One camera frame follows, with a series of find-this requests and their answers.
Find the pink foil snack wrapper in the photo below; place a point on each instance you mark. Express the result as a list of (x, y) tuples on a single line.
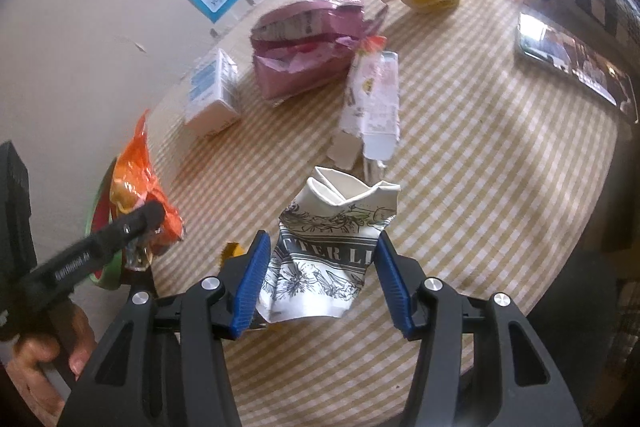
[(300, 62)]

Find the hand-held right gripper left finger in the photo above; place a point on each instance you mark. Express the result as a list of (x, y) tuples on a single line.
[(250, 287)]

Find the black smartphone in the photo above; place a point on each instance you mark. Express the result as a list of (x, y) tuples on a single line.
[(570, 52)]

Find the crushed printed paper cup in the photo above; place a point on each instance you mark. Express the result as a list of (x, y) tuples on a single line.
[(320, 257)]

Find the beige checked tablecloth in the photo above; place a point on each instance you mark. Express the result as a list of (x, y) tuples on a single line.
[(475, 157)]

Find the white and blue carton box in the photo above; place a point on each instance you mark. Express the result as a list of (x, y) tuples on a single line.
[(210, 92)]

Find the person's left hand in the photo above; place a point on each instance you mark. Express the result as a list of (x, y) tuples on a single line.
[(80, 342)]

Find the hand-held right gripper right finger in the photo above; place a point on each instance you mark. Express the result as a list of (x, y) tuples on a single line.
[(395, 287)]

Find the small yellow wrapper scrap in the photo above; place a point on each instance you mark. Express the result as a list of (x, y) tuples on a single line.
[(234, 252)]

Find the red bin with green rim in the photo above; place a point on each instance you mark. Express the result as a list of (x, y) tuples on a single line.
[(96, 214)]

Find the orange snack packet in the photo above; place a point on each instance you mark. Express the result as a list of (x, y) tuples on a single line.
[(135, 187)]

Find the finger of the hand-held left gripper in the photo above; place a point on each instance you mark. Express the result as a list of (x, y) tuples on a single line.
[(137, 219)]

